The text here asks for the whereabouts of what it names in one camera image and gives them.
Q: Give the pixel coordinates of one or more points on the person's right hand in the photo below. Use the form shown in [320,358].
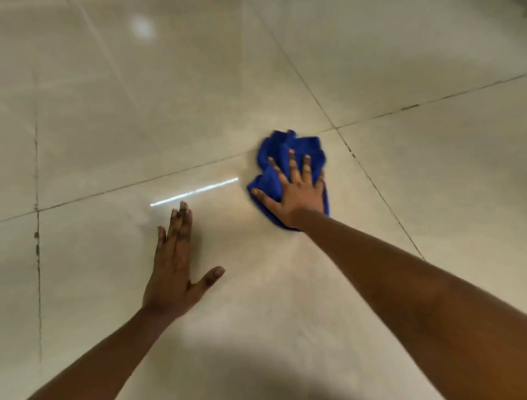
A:
[300,198]

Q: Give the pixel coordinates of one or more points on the person's left hand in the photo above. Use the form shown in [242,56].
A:
[171,276]

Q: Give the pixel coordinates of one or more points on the blue cleaning cloth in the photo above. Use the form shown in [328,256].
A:
[273,152]

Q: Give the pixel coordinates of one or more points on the person's right forearm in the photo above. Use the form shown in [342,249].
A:
[411,296]

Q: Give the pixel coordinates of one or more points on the person's left forearm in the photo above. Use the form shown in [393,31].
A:
[103,362]

